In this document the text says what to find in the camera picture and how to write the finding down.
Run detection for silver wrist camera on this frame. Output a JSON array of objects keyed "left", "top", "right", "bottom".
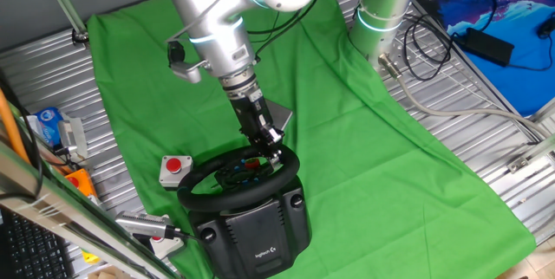
[{"left": 166, "top": 39, "right": 208, "bottom": 85}]

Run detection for grey box tall red button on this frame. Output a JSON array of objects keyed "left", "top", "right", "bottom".
[{"left": 158, "top": 154, "right": 194, "bottom": 191}]

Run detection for green cloth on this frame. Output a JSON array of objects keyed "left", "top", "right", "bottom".
[{"left": 86, "top": 0, "right": 538, "bottom": 279}]

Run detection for silver digital scale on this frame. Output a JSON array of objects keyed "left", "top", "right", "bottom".
[{"left": 263, "top": 98, "right": 295, "bottom": 132}]

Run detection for black power adapter with cables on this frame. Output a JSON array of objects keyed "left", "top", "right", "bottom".
[{"left": 428, "top": 0, "right": 555, "bottom": 118}]

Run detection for aluminium profile bar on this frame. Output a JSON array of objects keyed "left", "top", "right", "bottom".
[{"left": 506, "top": 133, "right": 555, "bottom": 175}]

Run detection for silver fixed camera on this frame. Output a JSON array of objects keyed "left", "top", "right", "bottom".
[{"left": 114, "top": 210, "right": 182, "bottom": 241}]

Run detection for thick grey robot cable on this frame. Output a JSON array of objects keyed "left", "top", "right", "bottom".
[{"left": 377, "top": 52, "right": 552, "bottom": 140}]

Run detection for blue tissue pack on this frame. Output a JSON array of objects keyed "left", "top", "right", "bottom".
[{"left": 25, "top": 106, "right": 66, "bottom": 148}]

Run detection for grey box flat red button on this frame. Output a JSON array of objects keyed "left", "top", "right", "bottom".
[{"left": 148, "top": 234, "right": 186, "bottom": 260}]

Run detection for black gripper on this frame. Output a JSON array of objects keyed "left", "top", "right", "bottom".
[{"left": 228, "top": 88, "right": 288, "bottom": 172}]

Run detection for black keyboard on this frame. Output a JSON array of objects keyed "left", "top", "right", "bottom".
[{"left": 0, "top": 208, "right": 75, "bottom": 279}]

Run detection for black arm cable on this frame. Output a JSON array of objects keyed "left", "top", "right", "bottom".
[{"left": 245, "top": 0, "right": 323, "bottom": 62}]

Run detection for aluminium frame beam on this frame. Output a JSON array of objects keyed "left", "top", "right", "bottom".
[{"left": 0, "top": 139, "right": 184, "bottom": 279}]

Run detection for grey ribbed camera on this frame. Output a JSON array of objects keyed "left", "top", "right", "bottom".
[{"left": 56, "top": 117, "right": 89, "bottom": 159}]

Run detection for black base cables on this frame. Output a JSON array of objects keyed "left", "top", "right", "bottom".
[{"left": 402, "top": 13, "right": 457, "bottom": 82}]

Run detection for orange box red button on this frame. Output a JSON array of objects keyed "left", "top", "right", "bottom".
[{"left": 64, "top": 168, "right": 99, "bottom": 198}]

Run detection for orange pole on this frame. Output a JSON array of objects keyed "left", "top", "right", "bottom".
[{"left": 0, "top": 87, "right": 31, "bottom": 165}]

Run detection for black steering wheel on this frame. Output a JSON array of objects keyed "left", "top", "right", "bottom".
[{"left": 176, "top": 142, "right": 302, "bottom": 214}]

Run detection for grey slanted pole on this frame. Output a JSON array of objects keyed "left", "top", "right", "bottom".
[{"left": 36, "top": 0, "right": 91, "bottom": 45}]

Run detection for black computer mouse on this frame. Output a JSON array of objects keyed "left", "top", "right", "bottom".
[{"left": 536, "top": 13, "right": 555, "bottom": 40}]

